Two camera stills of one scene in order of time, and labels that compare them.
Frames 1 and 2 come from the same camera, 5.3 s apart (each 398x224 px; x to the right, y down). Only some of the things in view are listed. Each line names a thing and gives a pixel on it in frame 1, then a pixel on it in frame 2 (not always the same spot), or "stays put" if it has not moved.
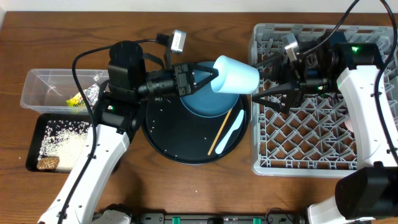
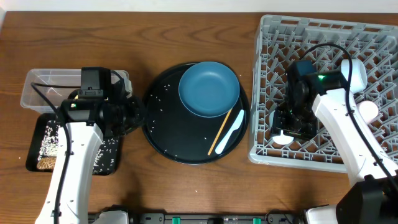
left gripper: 183,73 → 141,115
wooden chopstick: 218,134 stays put
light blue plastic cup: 234,76 → 281,139
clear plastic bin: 53,91 stays put
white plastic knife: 235,126 stays put
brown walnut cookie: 48,162 stays put
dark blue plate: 206,102 stays put
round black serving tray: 178,135 stays put
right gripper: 292,81 → 279,124
